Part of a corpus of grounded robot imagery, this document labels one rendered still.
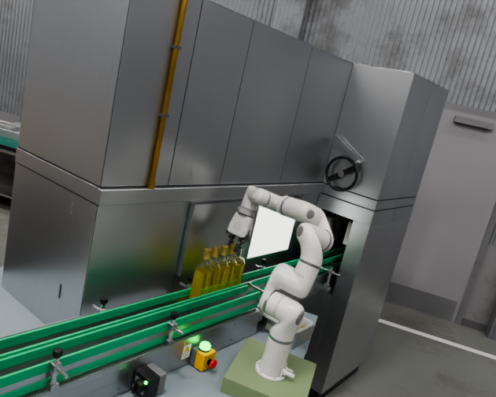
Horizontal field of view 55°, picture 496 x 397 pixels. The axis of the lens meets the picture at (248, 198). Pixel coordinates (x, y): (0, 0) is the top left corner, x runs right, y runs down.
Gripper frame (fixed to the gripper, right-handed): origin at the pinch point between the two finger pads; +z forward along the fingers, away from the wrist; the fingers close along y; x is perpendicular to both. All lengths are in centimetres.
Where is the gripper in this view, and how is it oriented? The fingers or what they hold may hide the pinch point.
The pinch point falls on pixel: (233, 246)
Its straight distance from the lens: 216.1
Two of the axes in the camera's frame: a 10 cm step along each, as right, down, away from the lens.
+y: 7.7, 3.0, -5.7
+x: 5.3, 2.1, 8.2
